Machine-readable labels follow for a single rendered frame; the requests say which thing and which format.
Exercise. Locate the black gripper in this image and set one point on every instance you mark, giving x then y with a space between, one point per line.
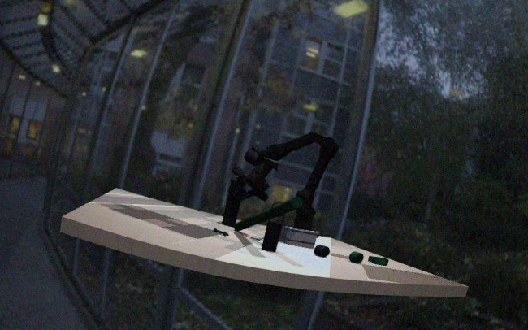
242 179

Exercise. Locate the green pipe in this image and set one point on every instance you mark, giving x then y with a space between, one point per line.
263 216

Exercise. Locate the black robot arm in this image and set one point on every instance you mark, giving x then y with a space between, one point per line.
329 147

